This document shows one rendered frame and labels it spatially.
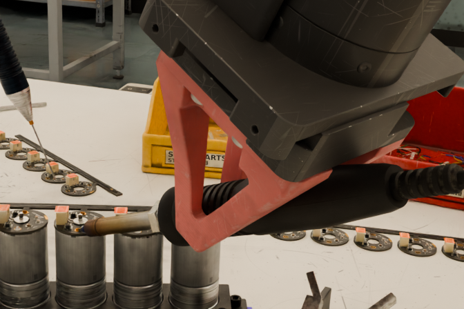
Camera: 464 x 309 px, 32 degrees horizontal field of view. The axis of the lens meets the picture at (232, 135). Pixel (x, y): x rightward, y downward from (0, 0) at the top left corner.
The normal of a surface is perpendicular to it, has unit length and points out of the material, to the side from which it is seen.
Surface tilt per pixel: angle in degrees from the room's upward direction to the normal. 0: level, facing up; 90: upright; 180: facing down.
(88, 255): 90
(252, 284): 0
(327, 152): 117
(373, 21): 110
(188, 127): 96
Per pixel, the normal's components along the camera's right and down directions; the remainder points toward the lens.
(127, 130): 0.05, -0.94
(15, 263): 0.01, 0.33
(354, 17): -0.15, 0.58
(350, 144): 0.64, 0.66
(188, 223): -0.73, 0.33
